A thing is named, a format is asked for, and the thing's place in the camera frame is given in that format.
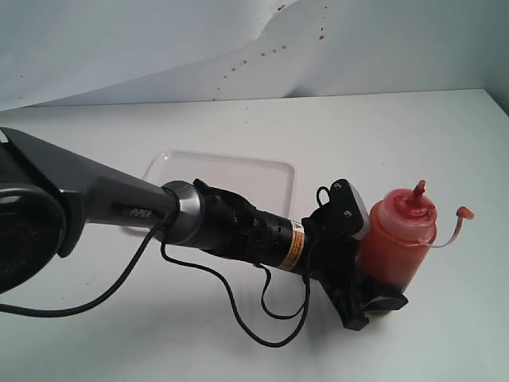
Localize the red sauce squeeze bottle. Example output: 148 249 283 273
356 180 474 291

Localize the white paper backdrop sheet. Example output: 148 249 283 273
1 1 508 111

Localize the white rectangular plastic tray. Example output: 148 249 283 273
143 150 295 217

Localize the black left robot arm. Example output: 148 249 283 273
1 128 407 330

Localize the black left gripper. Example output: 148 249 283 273
303 208 408 330

